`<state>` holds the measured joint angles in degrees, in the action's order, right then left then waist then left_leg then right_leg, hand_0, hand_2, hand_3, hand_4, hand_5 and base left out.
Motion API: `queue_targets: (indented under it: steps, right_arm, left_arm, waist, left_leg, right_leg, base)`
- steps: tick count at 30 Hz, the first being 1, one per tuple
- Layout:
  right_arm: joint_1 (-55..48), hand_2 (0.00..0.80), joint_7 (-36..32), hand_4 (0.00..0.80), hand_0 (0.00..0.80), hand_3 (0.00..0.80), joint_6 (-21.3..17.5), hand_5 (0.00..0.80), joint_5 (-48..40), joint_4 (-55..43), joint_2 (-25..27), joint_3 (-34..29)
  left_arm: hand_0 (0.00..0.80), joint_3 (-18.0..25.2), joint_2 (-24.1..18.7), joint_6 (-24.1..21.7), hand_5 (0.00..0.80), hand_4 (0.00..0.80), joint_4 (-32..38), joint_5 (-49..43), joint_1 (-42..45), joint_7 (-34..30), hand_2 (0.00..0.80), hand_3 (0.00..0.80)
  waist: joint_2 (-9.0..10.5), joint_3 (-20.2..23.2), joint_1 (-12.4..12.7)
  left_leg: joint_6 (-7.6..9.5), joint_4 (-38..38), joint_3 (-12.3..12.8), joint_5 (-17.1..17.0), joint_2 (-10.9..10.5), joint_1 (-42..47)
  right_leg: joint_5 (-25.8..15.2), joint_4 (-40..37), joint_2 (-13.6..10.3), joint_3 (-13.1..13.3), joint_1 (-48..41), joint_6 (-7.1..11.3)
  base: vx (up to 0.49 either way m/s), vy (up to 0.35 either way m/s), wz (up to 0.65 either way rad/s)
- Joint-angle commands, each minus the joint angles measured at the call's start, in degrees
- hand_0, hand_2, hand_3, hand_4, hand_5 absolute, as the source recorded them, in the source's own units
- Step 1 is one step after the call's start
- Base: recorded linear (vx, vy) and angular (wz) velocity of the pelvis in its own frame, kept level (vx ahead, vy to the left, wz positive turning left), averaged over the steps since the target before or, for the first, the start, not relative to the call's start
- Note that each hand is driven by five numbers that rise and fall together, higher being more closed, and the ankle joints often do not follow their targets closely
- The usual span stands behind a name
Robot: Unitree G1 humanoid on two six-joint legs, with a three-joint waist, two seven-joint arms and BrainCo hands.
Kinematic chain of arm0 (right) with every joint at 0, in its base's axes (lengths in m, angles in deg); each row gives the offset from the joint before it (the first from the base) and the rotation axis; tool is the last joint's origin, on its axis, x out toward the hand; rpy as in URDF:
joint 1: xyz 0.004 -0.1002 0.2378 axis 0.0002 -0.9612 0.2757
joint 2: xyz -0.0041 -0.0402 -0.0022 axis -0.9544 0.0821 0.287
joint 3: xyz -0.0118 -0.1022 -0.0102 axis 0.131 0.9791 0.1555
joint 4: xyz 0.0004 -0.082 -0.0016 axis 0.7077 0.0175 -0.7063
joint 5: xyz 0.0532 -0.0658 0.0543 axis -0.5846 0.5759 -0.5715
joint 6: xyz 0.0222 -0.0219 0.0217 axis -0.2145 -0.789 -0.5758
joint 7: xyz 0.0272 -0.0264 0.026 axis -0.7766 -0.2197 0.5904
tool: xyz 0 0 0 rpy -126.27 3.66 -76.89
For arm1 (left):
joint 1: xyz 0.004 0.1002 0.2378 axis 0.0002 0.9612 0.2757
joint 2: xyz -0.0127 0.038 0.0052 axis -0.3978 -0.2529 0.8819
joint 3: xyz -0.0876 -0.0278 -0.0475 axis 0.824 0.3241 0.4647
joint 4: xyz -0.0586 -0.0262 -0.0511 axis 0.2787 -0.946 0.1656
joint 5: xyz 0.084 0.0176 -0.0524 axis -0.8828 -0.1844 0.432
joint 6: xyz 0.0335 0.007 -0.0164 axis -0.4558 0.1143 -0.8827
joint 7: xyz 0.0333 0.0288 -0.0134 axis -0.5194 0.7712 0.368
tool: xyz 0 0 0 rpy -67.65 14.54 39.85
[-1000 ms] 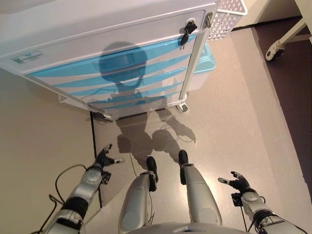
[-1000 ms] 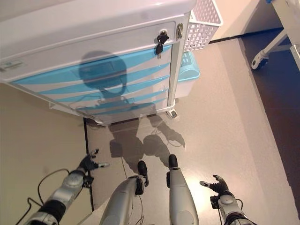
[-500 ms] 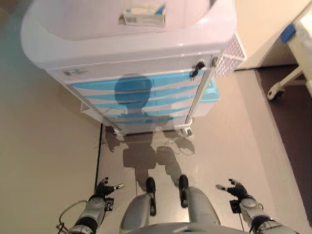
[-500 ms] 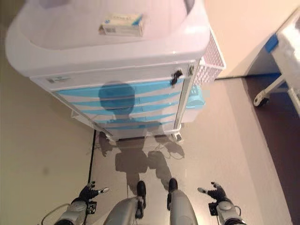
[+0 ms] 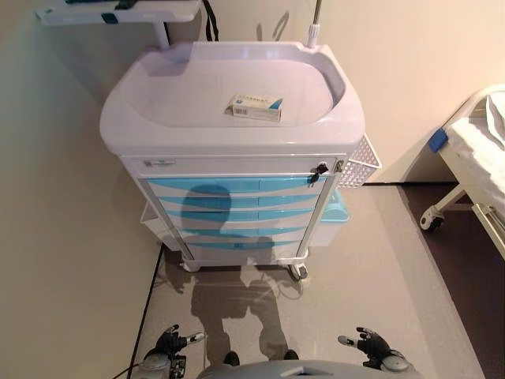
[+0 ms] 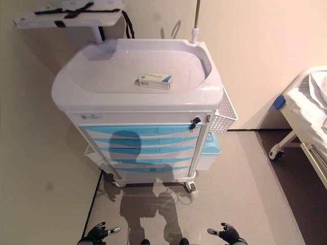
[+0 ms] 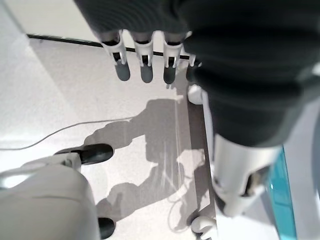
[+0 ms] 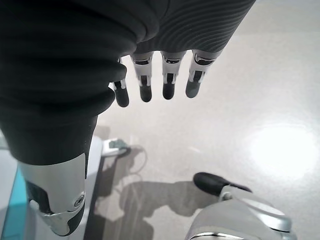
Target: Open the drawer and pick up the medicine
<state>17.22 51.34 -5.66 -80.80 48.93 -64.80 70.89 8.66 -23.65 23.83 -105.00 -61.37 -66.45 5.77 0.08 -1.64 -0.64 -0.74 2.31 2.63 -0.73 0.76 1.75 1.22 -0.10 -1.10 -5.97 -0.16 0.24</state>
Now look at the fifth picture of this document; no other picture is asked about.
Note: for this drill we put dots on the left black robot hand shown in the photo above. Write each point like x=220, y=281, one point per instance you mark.
x=167, y=345

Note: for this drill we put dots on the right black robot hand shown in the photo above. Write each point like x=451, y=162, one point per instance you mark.
x=376, y=349

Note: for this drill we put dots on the white blue medicine box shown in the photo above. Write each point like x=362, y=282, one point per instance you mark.
x=254, y=106

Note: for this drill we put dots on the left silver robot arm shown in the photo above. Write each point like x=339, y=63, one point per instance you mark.
x=155, y=367

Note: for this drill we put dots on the left black robot foot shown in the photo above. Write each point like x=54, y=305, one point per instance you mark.
x=232, y=358

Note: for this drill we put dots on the black robot foot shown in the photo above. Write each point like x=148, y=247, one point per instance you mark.
x=232, y=358
x=291, y=354

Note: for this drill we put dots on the grey robot torso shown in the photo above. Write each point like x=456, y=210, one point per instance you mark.
x=307, y=371

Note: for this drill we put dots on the right black robot foot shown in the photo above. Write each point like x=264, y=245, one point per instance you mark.
x=291, y=354

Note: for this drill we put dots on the cart caster wheel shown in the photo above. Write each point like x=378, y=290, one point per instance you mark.
x=300, y=272

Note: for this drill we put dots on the white side bin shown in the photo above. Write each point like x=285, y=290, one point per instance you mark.
x=155, y=231

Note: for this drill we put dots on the bed caster wheel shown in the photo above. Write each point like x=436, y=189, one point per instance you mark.
x=432, y=222

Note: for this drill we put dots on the blue lid waste bin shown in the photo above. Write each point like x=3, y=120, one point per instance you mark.
x=335, y=215

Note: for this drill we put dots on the cart label sticker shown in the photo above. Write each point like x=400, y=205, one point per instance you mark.
x=159, y=162

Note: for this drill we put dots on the white perforated basket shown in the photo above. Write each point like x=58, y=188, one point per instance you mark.
x=357, y=166

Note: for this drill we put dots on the silver cart latch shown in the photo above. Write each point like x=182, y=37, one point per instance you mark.
x=339, y=166

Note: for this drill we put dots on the black cart keys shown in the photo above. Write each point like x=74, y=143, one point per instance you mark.
x=320, y=169

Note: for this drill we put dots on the blue bed corner bumper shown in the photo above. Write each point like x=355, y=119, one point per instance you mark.
x=438, y=142

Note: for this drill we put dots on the white bed mattress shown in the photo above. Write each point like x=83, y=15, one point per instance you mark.
x=481, y=146

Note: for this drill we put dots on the white medical cart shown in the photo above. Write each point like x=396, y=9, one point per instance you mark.
x=177, y=98

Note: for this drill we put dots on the metal IV pole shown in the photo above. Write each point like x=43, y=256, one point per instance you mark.
x=313, y=35

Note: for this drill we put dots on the white side shelf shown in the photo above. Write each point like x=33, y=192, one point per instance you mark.
x=138, y=16

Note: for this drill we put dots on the white hospital bed frame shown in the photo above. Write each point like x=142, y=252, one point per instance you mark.
x=446, y=197

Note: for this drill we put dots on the white bed side rail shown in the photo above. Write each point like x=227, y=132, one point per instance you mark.
x=491, y=225

